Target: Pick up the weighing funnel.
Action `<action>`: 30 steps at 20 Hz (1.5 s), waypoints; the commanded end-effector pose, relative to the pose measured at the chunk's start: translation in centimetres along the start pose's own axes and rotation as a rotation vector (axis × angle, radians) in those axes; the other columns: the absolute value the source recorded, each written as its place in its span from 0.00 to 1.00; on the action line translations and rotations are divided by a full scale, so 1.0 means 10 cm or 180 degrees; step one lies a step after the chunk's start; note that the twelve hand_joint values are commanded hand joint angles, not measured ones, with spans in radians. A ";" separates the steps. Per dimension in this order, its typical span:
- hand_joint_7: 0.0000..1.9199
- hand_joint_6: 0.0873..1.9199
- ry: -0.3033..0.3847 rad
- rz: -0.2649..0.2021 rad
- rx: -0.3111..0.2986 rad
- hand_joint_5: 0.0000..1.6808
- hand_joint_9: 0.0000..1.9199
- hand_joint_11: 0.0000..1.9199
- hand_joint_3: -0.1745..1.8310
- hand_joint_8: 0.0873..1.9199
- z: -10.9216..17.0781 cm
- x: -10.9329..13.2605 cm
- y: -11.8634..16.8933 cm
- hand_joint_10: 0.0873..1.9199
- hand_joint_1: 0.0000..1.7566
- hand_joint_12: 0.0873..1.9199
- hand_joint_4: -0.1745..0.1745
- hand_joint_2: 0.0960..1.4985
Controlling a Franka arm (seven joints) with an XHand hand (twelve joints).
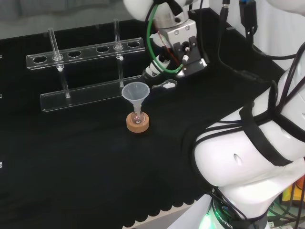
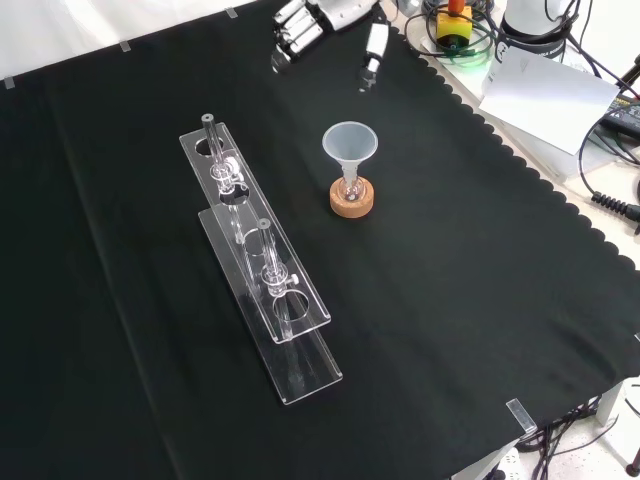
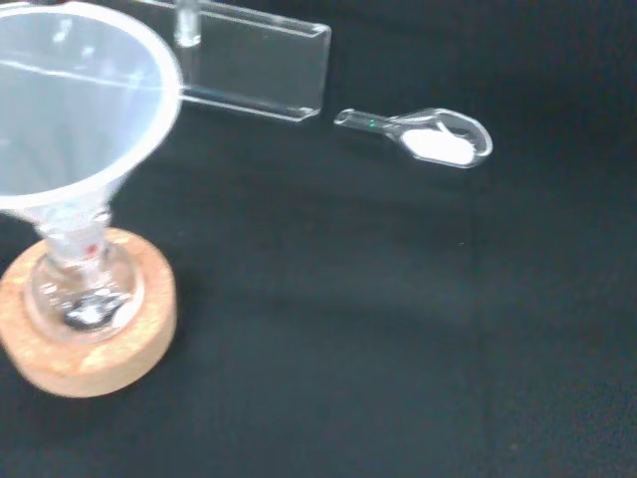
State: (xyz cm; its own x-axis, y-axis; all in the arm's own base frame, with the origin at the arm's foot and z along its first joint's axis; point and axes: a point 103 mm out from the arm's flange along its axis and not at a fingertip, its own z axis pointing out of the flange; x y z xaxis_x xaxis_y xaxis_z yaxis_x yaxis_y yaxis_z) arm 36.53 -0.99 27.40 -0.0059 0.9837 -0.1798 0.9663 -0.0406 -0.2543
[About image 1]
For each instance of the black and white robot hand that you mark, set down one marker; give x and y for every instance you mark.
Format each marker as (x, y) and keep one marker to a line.
(164, 58)

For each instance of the clear glass weighing funnel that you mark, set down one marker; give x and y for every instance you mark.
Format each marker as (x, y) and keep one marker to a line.
(166, 84)

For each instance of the black bench cloth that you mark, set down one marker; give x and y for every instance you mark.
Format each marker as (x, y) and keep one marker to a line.
(83, 167)

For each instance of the small round-bottom glass flask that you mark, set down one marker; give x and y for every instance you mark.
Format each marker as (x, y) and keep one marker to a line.
(138, 118)

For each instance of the clear acrylic funnel stand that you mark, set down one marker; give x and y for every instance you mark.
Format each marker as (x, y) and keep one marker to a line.
(90, 51)

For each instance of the translucent plastic funnel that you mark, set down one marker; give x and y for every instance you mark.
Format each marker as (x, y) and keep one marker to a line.
(135, 91)

